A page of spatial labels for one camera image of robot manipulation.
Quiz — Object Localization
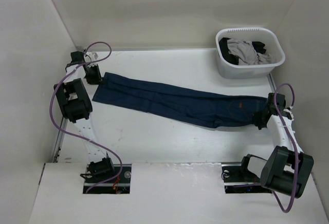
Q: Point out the black garment in basket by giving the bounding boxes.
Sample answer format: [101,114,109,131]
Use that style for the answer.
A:
[219,38,266,65]

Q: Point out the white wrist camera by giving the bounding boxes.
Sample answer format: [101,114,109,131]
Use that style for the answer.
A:
[88,52,99,61]
[282,107,294,121]

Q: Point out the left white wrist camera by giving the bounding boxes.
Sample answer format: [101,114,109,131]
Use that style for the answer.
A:
[88,52,99,61]

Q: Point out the white plastic laundry basket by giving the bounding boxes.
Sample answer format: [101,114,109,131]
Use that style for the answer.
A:
[215,27,285,79]

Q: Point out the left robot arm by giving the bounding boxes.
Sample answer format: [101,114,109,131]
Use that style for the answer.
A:
[53,51,117,183]

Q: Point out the navy blue trousers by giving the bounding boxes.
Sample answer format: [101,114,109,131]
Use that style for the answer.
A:
[93,72,267,129]

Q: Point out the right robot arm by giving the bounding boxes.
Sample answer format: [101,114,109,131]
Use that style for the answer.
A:
[238,93,314,198]

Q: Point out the grey garment in basket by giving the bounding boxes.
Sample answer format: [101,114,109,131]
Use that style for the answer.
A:
[227,39,276,65]

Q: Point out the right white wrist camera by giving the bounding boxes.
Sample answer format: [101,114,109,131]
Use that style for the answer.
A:
[282,107,294,121]

